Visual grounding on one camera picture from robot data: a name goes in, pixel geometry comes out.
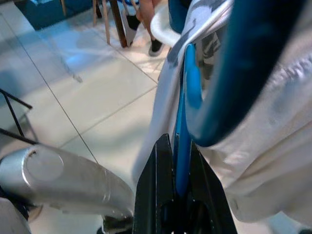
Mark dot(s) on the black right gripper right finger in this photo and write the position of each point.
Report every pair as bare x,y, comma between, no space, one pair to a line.
209,204

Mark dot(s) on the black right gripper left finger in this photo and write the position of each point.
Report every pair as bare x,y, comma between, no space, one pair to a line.
153,195

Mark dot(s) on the white t-shirt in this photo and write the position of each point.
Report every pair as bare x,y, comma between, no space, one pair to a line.
268,158

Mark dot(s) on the white shell chair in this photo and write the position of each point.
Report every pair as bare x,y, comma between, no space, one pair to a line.
163,31

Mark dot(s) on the dark wooden table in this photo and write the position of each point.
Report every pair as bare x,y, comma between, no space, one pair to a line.
118,24

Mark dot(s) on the person in pink shirt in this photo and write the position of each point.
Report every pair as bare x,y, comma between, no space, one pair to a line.
146,14

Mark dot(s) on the teal blue furniture base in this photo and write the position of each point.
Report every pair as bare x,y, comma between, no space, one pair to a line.
48,12

